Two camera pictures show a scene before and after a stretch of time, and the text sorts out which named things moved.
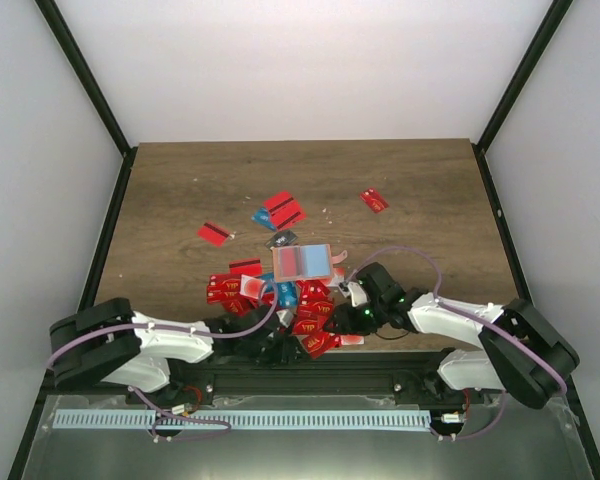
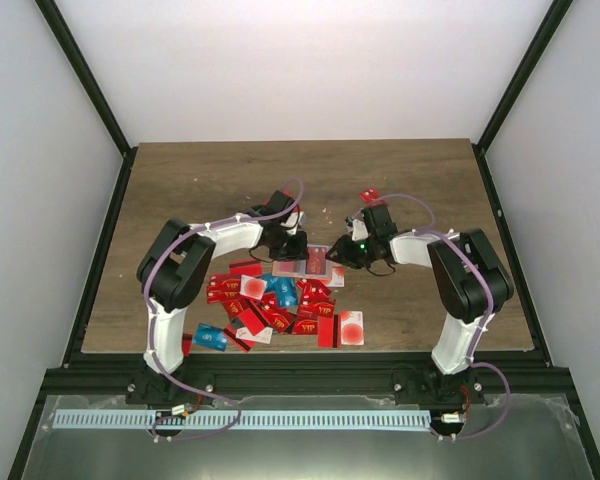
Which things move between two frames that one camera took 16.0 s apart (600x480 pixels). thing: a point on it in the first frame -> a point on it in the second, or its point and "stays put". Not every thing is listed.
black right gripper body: x=364 y=323 -> x=359 y=256
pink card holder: x=304 y=262 stays put
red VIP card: x=315 y=343 -> x=316 y=260
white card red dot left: x=250 y=286 stays put
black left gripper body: x=265 y=355 -> x=283 y=248
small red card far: x=374 y=200 stays put
